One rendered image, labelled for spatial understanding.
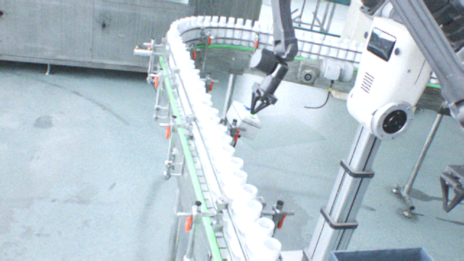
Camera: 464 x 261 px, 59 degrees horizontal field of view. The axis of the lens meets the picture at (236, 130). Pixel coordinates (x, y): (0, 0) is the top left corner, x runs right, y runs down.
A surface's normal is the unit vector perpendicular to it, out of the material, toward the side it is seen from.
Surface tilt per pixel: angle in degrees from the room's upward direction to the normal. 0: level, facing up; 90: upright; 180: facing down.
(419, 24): 94
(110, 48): 90
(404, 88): 101
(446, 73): 94
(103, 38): 90
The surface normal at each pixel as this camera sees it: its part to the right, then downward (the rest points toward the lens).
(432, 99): -0.06, 0.44
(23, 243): 0.18, -0.88
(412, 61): 0.25, 0.48
